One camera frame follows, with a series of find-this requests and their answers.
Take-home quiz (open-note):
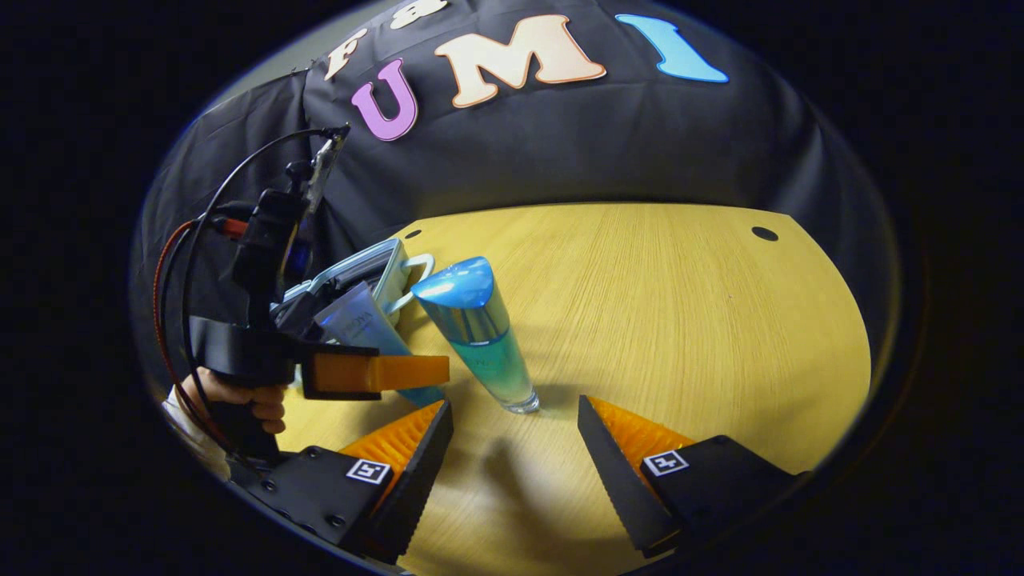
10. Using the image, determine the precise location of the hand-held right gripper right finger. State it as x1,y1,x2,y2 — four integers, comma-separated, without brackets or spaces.
578,394,801,558

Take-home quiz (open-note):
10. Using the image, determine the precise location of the black backdrop cloth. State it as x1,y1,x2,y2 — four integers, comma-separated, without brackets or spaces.
132,0,901,385

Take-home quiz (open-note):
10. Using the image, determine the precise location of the white blue skin care tube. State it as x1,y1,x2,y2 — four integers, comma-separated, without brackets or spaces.
314,282,445,407

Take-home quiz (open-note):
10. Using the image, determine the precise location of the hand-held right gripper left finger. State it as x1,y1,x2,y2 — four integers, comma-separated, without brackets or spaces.
240,400,454,565

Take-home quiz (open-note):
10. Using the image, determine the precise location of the teal bottle with blue cap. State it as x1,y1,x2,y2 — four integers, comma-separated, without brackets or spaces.
410,256,541,414

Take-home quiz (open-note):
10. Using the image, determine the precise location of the red cable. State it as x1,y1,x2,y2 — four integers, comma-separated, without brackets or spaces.
152,218,250,449

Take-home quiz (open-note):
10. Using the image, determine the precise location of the black cable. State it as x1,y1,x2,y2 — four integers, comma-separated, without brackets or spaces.
181,124,346,345

